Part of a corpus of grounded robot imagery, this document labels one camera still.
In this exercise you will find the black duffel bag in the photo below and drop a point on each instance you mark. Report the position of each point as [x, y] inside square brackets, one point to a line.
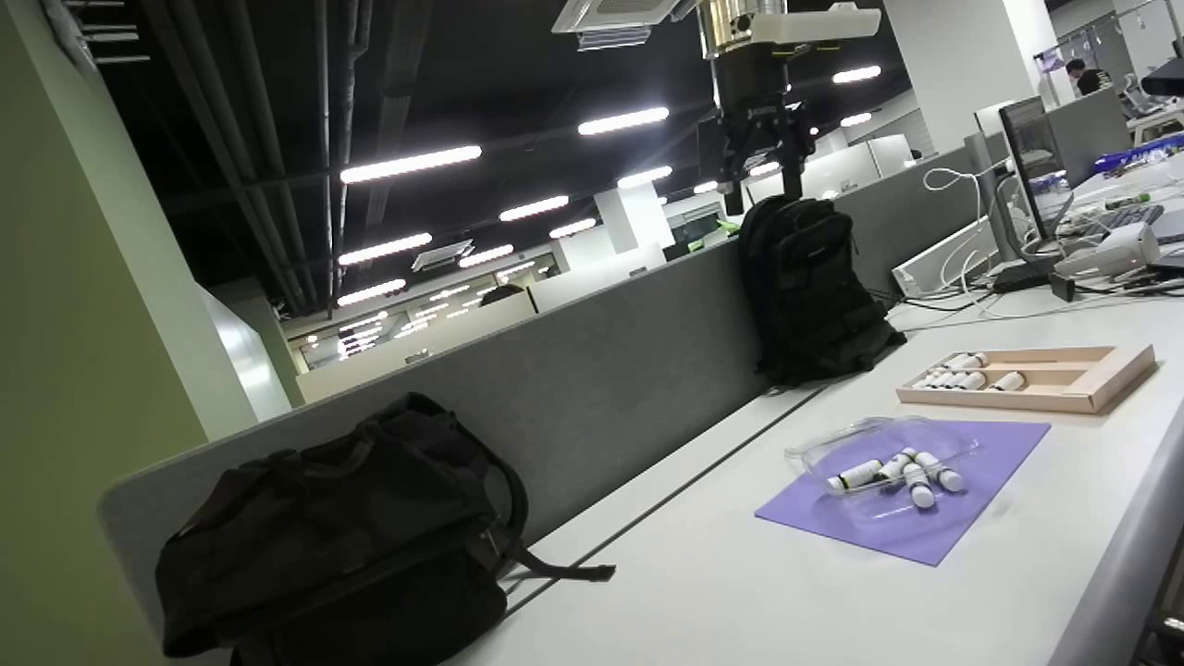
[358, 543]

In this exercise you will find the wooden tray with compartments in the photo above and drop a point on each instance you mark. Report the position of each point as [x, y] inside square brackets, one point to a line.
[1087, 377]

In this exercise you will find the white keyboard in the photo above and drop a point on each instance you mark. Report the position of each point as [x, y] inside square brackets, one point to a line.
[945, 258]

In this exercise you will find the small bottle olive band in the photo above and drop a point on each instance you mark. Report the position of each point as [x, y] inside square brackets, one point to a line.
[947, 384]

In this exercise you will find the small white labelled bottle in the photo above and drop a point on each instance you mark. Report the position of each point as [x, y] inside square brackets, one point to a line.
[921, 499]
[852, 479]
[921, 463]
[954, 483]

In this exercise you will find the small bottle light green band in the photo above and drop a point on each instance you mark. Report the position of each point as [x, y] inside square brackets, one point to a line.
[1010, 384]
[892, 475]

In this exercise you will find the computer monitor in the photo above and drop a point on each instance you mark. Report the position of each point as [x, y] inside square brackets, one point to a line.
[1025, 161]

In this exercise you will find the grey computer screen back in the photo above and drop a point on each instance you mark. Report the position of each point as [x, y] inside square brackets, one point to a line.
[1094, 130]

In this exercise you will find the black backpack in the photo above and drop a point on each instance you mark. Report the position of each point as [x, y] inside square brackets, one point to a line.
[807, 289]

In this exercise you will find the person in background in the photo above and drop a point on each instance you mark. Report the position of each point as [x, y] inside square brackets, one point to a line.
[1087, 78]

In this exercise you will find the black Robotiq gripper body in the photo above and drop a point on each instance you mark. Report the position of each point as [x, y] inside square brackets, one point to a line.
[755, 87]

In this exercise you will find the ceiling air conditioner unit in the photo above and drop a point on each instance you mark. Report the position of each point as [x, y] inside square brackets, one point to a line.
[617, 21]

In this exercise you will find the grey desk divider panel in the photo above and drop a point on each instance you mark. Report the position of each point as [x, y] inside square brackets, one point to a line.
[592, 384]
[909, 206]

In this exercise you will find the purple mat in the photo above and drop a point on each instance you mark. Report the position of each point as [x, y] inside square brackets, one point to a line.
[987, 518]

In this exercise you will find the small bottle dark green band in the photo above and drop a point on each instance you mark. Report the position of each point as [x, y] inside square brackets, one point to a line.
[965, 380]

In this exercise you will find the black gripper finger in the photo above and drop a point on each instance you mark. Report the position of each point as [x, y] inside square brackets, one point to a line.
[798, 161]
[752, 167]

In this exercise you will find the fluorescent ceiling light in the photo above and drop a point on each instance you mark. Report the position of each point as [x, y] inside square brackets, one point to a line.
[386, 251]
[413, 163]
[855, 77]
[576, 227]
[645, 174]
[624, 120]
[370, 295]
[485, 258]
[534, 210]

